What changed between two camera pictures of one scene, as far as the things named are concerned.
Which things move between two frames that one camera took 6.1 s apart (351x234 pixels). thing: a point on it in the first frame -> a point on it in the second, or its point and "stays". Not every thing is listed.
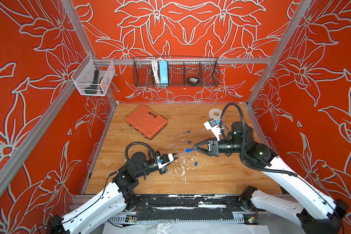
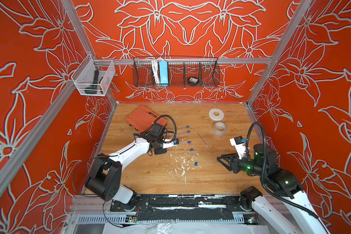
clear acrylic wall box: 92,77 stays
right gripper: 214,148 -> 233,162
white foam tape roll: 215,113 stays
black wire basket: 183,71 stays
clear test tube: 177,136 stays
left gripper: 162,172 -> 161,151
